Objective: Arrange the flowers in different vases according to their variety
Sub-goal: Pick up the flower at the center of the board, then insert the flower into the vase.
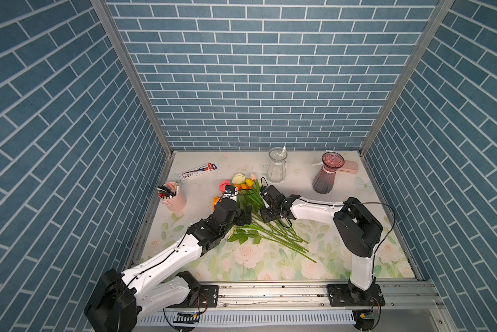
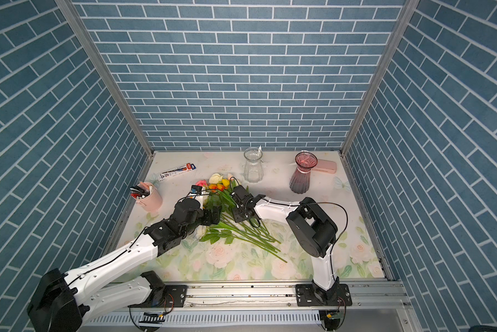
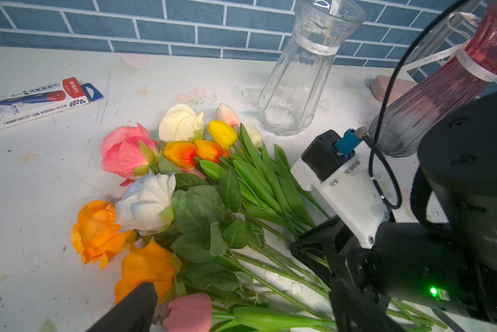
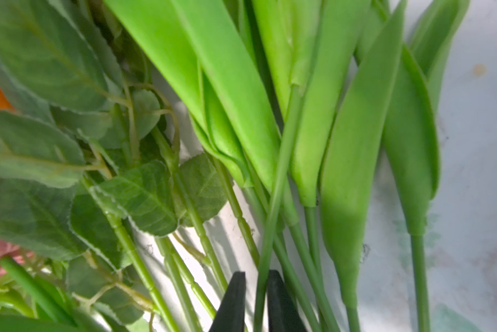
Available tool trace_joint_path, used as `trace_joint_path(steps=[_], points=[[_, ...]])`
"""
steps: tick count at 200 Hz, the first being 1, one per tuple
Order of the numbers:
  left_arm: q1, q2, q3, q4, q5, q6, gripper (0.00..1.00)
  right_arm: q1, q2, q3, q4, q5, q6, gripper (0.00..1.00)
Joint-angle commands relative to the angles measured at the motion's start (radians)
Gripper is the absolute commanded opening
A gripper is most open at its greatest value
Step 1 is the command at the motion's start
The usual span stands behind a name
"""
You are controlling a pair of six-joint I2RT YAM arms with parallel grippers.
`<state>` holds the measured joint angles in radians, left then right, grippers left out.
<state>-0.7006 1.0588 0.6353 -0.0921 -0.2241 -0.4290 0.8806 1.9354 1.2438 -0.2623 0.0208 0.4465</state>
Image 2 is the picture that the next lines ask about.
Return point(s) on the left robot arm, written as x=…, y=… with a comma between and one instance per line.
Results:
x=66, y=301

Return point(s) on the clear glass vase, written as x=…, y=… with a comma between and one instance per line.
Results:
x=253, y=172

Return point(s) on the orange tulip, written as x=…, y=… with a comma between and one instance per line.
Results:
x=215, y=200

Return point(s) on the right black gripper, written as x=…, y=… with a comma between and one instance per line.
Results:
x=237, y=217

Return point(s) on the pink pen holder cup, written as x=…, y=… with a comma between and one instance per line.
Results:
x=147, y=197

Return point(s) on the pink case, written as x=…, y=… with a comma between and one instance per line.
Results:
x=326, y=166

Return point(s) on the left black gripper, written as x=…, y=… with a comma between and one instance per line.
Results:
x=208, y=220

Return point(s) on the cream rose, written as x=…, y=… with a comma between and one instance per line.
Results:
x=216, y=179

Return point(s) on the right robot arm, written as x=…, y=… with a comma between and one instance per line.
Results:
x=313, y=228

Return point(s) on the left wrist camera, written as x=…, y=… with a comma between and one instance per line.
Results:
x=196, y=190

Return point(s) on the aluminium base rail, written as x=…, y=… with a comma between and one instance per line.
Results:
x=362, y=305

